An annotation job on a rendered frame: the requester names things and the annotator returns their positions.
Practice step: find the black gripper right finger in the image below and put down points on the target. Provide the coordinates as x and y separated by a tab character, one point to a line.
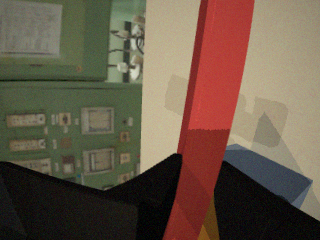
245	210

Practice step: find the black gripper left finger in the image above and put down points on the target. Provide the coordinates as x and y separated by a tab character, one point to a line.
46	208

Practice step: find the grey open box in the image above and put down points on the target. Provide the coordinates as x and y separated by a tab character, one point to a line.
286	183

